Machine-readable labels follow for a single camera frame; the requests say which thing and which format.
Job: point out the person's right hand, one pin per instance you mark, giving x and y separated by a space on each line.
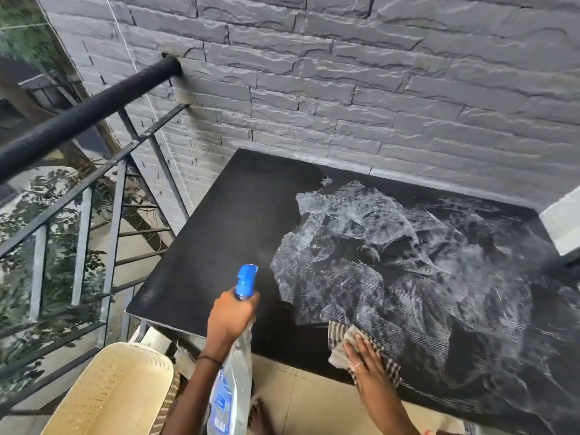
371 369

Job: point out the person's left hand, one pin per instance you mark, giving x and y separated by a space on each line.
229 319

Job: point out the person's right fingers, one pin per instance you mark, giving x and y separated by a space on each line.
360 351

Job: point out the person's left thumb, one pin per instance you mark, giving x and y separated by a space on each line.
253 305

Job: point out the striped cleaning cloth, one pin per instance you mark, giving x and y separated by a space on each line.
386 357

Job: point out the clear spray bottle blue nozzle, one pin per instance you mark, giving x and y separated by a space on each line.
235 385

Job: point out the person's left forearm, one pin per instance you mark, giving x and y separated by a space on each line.
192 398

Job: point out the person's right forearm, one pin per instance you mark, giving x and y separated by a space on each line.
389 416

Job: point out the black wrist thread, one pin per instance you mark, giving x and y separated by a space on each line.
209 358

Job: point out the brown striped fabric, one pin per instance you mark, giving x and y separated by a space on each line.
168 403

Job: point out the cream plastic chair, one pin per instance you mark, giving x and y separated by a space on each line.
113 389

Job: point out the green tree foliage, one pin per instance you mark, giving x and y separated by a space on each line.
59 262

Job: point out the black metal railing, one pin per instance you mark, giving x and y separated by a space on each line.
90 106

